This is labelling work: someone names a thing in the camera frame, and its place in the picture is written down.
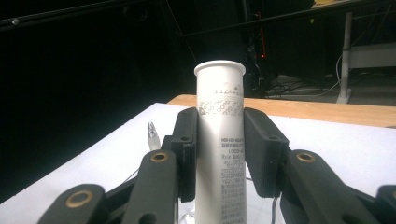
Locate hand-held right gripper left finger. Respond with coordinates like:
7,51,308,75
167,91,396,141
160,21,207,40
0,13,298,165
121,106,199,224

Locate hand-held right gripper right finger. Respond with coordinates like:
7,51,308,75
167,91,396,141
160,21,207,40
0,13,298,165
243,106,375,224

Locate clear pen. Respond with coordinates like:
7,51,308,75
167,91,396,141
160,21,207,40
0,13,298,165
146,121,163,154

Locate white tube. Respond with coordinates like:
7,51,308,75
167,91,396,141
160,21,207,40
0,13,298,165
193,59,248,224

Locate white table board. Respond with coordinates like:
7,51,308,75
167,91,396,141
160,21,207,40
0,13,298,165
0,102,396,224

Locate wooden table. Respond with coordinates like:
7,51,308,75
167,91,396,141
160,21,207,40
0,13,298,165
166,93,396,129

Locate black metal bar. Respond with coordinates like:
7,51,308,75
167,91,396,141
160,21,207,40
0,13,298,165
0,0,151,33

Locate black floor cable bundle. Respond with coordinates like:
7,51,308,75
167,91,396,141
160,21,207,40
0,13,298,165
248,73,344,98

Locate white desk frame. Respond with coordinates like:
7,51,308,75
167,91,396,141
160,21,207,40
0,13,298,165
335,11,396,105

